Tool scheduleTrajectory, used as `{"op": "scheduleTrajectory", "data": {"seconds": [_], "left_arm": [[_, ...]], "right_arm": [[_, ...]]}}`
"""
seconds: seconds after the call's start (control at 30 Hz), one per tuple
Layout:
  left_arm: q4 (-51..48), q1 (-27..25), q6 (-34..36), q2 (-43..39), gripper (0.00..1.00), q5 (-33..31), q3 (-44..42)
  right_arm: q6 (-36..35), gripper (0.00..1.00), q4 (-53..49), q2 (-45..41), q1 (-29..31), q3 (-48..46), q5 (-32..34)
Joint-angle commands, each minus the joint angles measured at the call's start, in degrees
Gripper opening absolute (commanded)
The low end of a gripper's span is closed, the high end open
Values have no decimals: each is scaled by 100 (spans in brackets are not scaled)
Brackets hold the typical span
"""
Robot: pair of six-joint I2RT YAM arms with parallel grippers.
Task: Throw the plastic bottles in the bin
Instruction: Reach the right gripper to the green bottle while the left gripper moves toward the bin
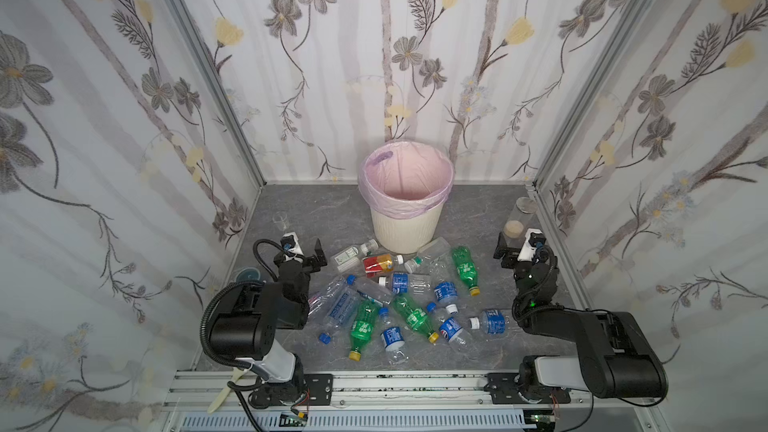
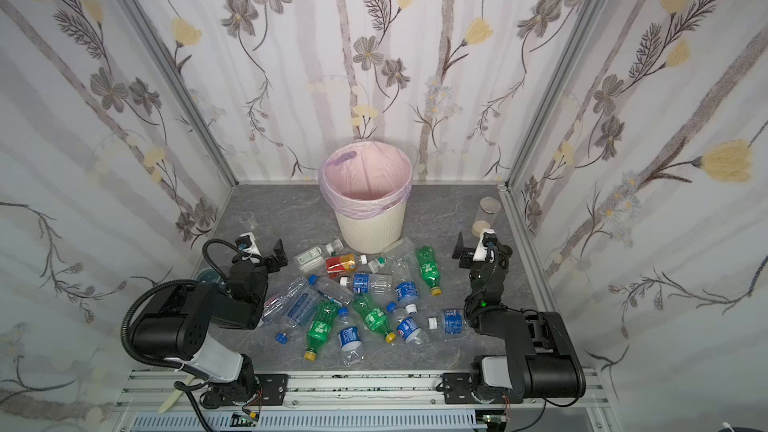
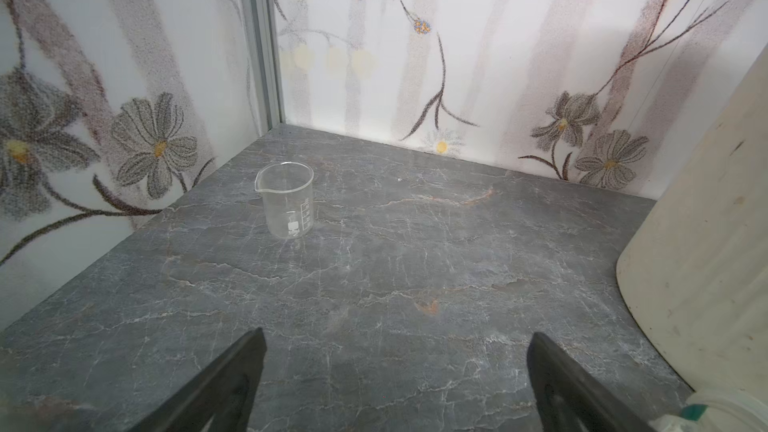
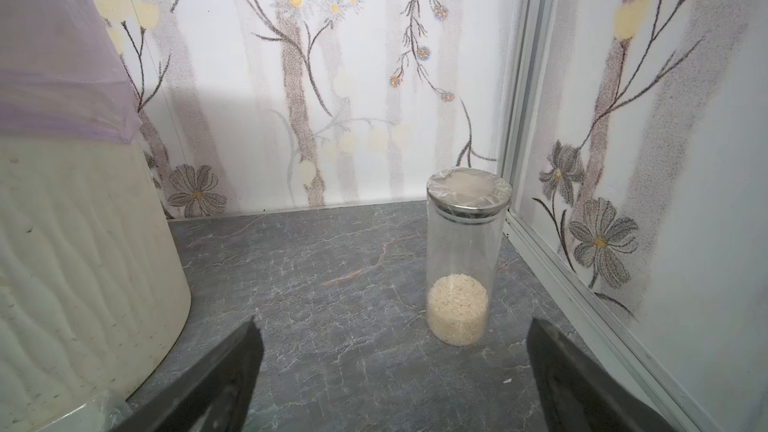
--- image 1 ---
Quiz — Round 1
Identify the clear bottle white cap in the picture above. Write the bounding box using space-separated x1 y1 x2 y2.
308 276 348 318

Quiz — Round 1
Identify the green soda bottle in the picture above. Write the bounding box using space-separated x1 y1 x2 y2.
348 301 380 362
451 246 480 296
391 293 439 344

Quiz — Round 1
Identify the clear square white-cap bottle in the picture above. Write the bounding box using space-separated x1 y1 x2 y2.
331 239 379 273

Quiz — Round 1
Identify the clear bottle blue label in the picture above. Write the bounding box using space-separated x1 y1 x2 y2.
322 286 362 332
377 272 432 295

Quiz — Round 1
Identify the clear rectangular plastic bottle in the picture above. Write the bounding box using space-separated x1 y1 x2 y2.
403 237 451 273

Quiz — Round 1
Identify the clear bottle blue cap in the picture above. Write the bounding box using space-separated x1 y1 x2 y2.
346 274 394 306

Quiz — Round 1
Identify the pepsi label clear bottle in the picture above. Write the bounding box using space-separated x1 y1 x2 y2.
426 302 477 359

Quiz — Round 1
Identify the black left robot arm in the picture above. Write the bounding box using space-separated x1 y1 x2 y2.
199 248 327 408

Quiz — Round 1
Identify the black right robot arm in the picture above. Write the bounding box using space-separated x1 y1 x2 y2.
493 229 669 407

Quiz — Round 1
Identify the cream ribbed waste bin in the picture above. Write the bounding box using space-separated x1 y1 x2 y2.
370 197 447 254

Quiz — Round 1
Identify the pink plastic bin liner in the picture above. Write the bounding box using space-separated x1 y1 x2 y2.
358 141 455 220

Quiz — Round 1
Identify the clear jar with beige powder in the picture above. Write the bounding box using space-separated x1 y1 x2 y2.
502 197 538 239

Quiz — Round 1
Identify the teal ceramic cup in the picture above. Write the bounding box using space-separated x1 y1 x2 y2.
234 267 262 283

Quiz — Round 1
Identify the small clear glass cup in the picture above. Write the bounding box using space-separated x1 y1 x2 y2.
272 211 290 232

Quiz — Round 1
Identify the red yellow juice bottle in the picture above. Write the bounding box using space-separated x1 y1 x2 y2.
363 254 404 278

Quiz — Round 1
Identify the blue label water bottle front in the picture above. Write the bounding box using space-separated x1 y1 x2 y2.
378 307 408 365

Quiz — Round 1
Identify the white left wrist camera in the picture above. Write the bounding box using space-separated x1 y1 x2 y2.
280 232 303 255

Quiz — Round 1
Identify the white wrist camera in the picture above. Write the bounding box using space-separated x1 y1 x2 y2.
518 228 546 262
280 232 303 255

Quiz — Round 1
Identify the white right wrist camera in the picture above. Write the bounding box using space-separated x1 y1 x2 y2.
518 228 546 262

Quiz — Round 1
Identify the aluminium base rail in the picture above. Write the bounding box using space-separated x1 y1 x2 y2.
157 368 673 432

